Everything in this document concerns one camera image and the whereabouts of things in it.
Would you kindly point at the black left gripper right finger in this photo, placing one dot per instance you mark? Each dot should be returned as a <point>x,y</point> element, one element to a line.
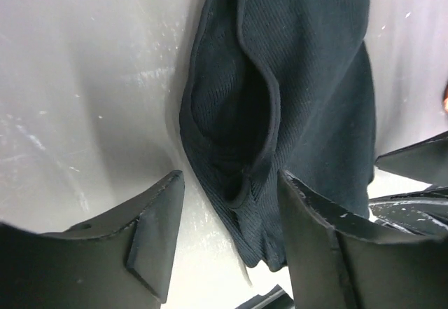
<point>337,259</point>

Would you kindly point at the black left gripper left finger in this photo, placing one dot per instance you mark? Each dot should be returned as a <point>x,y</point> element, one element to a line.
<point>122,258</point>

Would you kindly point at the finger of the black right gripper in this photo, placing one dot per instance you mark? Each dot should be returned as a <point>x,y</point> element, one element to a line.
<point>425,161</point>
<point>419,213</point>

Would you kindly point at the black ribbed underwear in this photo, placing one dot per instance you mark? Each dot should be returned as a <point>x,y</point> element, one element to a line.
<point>278,85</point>

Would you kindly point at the orange underwear white waistband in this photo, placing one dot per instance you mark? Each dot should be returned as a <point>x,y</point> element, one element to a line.
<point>445,99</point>

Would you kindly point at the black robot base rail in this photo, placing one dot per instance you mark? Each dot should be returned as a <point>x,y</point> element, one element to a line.
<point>277,298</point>

